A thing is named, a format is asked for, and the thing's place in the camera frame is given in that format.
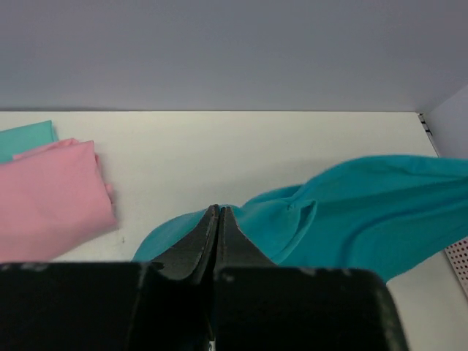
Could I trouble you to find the pink folded t-shirt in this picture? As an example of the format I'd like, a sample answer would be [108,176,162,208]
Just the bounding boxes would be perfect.
[1,139,117,262]

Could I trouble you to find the white perforated plastic basket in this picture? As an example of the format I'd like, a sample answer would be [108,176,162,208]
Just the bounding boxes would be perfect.
[445,237,468,297]

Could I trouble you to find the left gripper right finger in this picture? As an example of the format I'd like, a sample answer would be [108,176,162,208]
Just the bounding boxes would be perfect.
[214,207,408,350]

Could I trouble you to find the teal t-shirt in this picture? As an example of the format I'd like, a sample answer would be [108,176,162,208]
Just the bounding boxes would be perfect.
[131,154,468,282]

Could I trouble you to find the mint green folded t-shirt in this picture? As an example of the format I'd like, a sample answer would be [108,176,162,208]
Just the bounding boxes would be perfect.
[0,121,58,163]

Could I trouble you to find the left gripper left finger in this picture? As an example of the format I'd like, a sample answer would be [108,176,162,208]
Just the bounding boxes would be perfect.
[1,205,219,350]

